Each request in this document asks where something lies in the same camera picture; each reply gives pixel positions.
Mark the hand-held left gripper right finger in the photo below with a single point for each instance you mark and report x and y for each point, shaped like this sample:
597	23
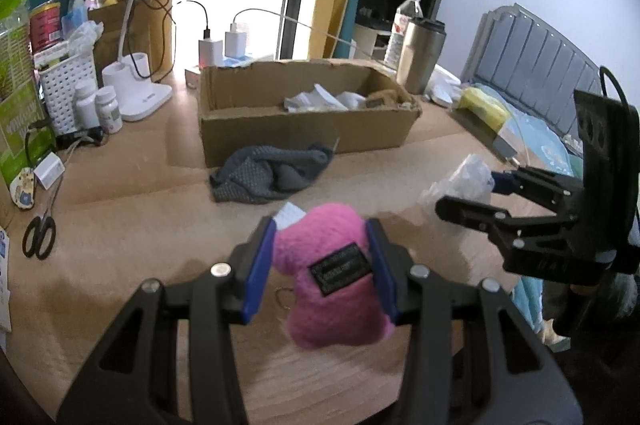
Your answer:
382	265

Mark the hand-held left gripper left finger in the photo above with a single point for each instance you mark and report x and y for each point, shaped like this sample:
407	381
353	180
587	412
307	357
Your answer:
260	265

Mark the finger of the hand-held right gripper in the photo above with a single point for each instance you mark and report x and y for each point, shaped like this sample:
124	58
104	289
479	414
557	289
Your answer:
502	182
470	210

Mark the clear plastic bag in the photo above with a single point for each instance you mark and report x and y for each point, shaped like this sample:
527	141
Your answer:
465	177

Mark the pink plush toy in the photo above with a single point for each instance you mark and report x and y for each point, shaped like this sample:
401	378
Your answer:
330	235

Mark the grey knitted cloth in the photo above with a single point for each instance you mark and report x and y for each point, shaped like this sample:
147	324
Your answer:
270	175

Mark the brown cardboard box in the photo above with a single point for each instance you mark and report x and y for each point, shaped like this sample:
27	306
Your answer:
300	140

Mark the brown plush toy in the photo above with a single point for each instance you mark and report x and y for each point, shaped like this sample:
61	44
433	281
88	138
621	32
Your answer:
382	99

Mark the white waffle cloth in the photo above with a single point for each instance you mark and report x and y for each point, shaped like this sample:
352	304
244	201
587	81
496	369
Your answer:
320	97

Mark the thin white tube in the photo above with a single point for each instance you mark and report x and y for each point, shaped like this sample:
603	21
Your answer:
521	140

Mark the white folded paper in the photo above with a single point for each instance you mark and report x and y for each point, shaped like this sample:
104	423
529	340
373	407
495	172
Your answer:
289	216

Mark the yellow tissue pack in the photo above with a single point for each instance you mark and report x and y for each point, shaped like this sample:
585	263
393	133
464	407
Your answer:
482	107

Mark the grey bed headboard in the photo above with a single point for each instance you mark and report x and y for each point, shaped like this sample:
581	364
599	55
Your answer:
540	55

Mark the steel tumbler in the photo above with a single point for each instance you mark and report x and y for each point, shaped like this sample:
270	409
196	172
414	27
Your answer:
420	60

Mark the clear water bottle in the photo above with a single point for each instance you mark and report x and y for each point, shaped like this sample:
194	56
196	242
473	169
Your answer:
407	12

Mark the white desk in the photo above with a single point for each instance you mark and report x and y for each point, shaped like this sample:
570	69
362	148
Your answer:
370	39

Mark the white power strip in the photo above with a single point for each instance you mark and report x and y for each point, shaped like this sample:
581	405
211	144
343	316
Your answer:
192	77

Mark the white desk lamp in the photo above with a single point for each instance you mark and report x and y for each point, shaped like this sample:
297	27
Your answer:
140	102

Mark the white pill bottle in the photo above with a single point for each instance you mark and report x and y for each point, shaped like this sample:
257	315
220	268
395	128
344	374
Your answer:
86	106
108	109

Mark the black handheld tool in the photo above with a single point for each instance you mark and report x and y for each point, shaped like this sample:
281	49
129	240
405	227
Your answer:
80	137

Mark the black scissors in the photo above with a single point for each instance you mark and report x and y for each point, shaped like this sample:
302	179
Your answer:
37	237

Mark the small white box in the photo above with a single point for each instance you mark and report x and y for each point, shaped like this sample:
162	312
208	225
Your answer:
50	171

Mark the oval cartoon printed item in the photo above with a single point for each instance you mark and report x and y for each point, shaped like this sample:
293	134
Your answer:
22	192

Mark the white printed paper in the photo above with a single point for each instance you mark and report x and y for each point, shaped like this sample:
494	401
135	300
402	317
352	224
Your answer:
4	275

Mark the white perforated basket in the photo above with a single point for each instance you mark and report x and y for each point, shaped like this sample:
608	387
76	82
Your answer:
65	80

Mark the crumpled white plastic bag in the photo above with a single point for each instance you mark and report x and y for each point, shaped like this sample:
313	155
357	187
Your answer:
82	35

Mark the green snack bag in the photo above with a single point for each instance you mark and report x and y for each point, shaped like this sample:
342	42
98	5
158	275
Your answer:
17	70

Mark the red can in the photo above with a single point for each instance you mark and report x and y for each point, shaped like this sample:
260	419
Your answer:
45	25

